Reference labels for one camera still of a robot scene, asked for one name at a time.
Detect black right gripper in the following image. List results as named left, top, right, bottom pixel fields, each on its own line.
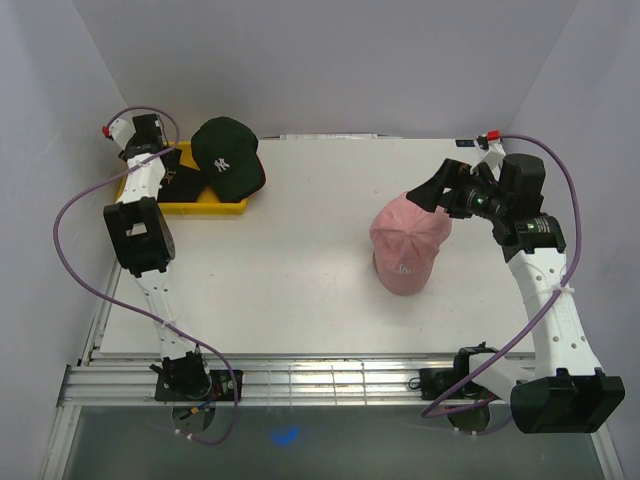
left=405, top=158, right=508, bottom=222

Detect black baseball cap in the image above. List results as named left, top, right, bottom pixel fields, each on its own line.
left=157, top=149, right=207, bottom=203

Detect pink baseball cap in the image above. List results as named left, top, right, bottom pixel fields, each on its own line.
left=369, top=194, right=452, bottom=296

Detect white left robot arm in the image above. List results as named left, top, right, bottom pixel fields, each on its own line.
left=103, top=113, right=212, bottom=400

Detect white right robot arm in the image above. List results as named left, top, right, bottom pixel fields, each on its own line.
left=406, top=154, right=625, bottom=434

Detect black blue logo sticker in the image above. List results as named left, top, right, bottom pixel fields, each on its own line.
left=455, top=139, right=476, bottom=148

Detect dark green NY cap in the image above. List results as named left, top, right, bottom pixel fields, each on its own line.
left=191, top=117, right=267, bottom=203

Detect yellow plastic tray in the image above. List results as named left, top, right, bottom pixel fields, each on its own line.
left=104, top=142, right=247, bottom=221

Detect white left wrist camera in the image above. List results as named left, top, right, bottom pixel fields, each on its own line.
left=101, top=118, right=135, bottom=149

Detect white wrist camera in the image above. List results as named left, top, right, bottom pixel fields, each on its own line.
left=101, top=118, right=135, bottom=149
left=472, top=130, right=506, bottom=172

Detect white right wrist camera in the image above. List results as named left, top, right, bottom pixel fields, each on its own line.
left=472, top=130, right=506, bottom=172

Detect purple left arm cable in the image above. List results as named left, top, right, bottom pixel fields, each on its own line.
left=52, top=105, right=244, bottom=446

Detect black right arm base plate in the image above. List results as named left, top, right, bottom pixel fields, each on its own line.
left=408, top=368, right=483, bottom=400

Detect aluminium front rail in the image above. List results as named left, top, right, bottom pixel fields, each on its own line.
left=58, top=354, right=453, bottom=408

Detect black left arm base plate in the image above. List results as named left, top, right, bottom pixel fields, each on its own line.
left=153, top=370, right=243, bottom=402

